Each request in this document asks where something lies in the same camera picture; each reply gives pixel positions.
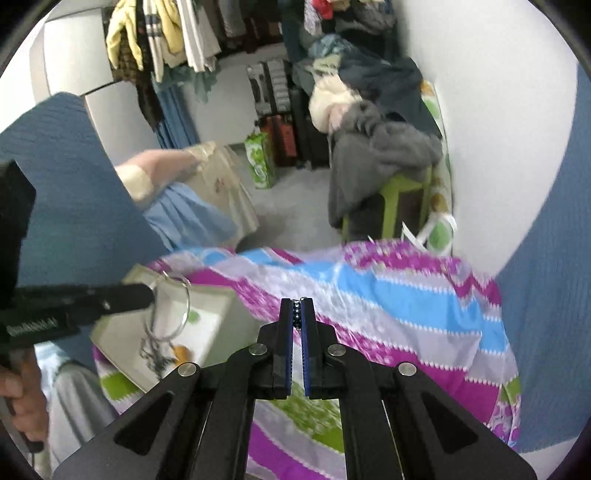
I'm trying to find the light blue cloth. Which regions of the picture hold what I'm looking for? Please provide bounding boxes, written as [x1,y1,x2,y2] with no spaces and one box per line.
[143,181,239,253]

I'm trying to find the blue quilted cushion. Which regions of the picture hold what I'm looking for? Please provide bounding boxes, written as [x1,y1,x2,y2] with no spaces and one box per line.
[494,60,591,459]
[0,92,174,302]

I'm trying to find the white ribbon bag handle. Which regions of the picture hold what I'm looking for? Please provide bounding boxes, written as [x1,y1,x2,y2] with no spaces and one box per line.
[401,211,459,253]

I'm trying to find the grey fleece garment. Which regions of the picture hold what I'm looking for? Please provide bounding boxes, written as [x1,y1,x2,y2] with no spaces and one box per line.
[329,102,443,228]

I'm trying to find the pile of mixed clothes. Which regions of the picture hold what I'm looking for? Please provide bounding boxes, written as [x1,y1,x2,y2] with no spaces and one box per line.
[281,0,399,62]

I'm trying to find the colourful striped floral blanket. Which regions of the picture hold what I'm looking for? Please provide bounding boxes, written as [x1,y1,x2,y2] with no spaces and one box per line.
[92,240,523,480]

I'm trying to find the green paper bag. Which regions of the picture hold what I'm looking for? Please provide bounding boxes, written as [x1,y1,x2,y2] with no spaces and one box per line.
[245,131,277,190]

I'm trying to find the pink cream pillow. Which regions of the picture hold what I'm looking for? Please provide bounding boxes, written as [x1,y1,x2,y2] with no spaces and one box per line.
[115,148,205,205]

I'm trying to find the row of hanging clothes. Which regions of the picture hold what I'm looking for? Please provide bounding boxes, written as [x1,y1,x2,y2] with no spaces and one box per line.
[105,0,288,149]

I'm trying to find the cream puffy jacket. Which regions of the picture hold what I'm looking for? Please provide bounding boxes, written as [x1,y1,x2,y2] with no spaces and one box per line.
[308,76,366,136]

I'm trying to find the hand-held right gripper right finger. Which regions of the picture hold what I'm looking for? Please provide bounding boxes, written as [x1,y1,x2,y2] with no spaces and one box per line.
[300,298,539,480]

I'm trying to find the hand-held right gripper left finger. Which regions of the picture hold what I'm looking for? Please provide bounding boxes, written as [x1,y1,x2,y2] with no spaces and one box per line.
[51,298,296,480]

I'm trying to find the black suitcase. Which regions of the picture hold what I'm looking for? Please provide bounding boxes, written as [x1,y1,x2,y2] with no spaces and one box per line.
[288,88,331,169]

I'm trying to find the beige floral cloth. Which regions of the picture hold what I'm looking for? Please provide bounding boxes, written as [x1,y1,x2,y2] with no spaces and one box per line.
[185,141,260,243]

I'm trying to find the grey hard suitcase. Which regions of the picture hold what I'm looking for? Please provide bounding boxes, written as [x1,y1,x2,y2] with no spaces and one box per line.
[247,58,293,119]

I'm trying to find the dark blue garment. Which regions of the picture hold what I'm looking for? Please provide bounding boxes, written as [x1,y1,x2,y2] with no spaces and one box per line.
[295,46,440,137]

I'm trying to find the light grey cloth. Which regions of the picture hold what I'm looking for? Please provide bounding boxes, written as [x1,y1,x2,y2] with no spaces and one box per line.
[45,357,117,468]

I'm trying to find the black cord necklace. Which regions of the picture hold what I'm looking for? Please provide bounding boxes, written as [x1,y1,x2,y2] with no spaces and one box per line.
[139,335,179,376]

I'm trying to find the silver hoop bangle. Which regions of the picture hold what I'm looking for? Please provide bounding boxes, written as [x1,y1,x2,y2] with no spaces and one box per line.
[145,270,193,345]

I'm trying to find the person's left hand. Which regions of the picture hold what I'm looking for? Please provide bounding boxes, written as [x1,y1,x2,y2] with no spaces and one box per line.
[0,345,50,445]

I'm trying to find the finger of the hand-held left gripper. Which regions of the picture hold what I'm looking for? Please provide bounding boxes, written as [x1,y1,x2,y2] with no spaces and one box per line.
[69,282,156,325]

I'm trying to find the folded floral mattress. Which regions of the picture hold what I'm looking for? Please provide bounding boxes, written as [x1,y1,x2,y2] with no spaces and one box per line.
[418,80,456,257]

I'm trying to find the white cardboard box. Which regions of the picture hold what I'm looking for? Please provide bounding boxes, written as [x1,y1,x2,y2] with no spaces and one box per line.
[90,263,260,394]

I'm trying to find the red suitcase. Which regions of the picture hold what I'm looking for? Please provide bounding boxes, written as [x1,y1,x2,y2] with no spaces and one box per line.
[257,115,297,169]

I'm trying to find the green plastic stool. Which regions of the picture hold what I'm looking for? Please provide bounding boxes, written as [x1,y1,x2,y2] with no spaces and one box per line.
[342,167,435,241]

